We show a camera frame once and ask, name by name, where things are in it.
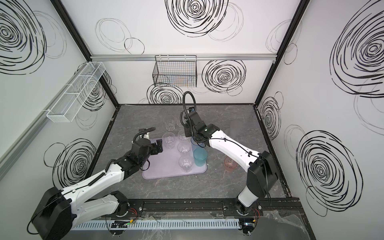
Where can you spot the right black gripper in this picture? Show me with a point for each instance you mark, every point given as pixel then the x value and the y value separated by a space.
pixel 186 120

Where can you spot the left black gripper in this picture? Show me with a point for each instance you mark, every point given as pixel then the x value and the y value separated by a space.
pixel 156 146

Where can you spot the clear glass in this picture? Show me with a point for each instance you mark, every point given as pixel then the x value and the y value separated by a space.
pixel 170 123
pixel 169 139
pixel 182 136
pixel 186 163
pixel 184 146

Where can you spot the lilac plastic tray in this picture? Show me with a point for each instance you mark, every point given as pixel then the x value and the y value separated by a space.
pixel 166 164

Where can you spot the teal plastic cup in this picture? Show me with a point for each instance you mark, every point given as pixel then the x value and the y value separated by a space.
pixel 200 157

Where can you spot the blue plastic cup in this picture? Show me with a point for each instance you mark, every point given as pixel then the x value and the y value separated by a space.
pixel 194 145

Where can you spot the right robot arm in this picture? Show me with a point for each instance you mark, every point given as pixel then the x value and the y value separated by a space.
pixel 260 167

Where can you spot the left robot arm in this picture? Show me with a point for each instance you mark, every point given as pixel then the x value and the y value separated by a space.
pixel 59 211

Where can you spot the pink plastic cup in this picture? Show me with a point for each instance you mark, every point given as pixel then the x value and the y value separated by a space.
pixel 230 164

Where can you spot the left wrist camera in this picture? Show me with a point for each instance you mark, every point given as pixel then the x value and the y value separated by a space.
pixel 145 136

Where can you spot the black wire basket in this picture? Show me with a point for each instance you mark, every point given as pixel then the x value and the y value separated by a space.
pixel 175 70

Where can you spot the white slotted cable duct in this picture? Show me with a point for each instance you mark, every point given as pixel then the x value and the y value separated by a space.
pixel 193 224

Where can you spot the white wire shelf basket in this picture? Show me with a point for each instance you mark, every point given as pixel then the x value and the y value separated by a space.
pixel 84 91

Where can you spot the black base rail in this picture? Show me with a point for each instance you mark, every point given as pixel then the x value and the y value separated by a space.
pixel 227 207

